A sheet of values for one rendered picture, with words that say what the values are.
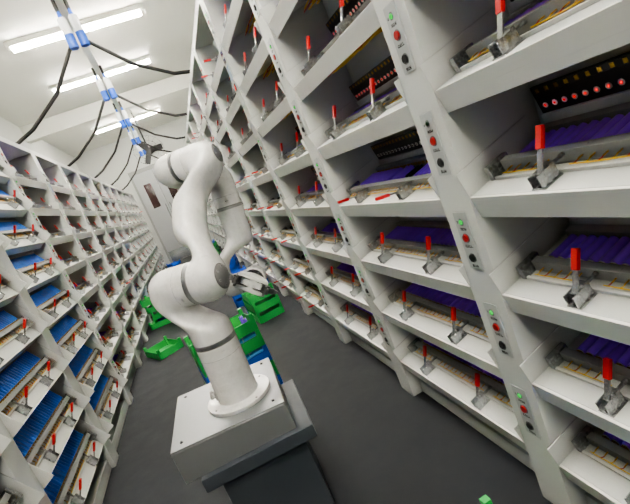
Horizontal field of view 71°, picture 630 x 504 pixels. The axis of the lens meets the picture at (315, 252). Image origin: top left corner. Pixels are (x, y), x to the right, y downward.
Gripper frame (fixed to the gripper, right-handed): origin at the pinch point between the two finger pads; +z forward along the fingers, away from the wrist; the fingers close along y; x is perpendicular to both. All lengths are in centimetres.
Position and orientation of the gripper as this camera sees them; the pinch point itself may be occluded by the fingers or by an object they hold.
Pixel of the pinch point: (250, 286)
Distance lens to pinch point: 134.4
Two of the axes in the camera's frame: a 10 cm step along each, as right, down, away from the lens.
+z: 0.8, 0.4, -10.0
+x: 3.5, -9.4, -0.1
